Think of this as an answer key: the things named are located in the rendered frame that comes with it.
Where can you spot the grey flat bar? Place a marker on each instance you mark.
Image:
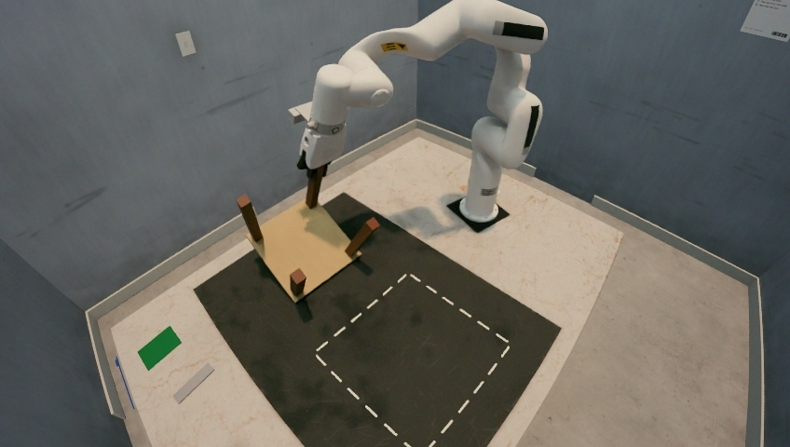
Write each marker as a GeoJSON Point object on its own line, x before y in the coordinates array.
{"type": "Point", "coordinates": [193, 383]}

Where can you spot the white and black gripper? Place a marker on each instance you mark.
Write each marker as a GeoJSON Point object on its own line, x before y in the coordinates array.
{"type": "Point", "coordinates": [318, 149]}

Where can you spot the tan wooden stool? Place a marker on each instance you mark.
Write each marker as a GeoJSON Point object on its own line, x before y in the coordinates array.
{"type": "Point", "coordinates": [303, 236]}

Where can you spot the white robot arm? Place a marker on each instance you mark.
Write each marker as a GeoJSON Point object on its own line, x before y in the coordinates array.
{"type": "Point", "coordinates": [489, 21]}

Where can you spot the dark brown work mat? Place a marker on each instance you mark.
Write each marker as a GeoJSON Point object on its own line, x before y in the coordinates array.
{"type": "Point", "coordinates": [412, 357]}

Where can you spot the green flat block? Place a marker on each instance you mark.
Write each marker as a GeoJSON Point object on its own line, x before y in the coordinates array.
{"type": "Point", "coordinates": [159, 347]}

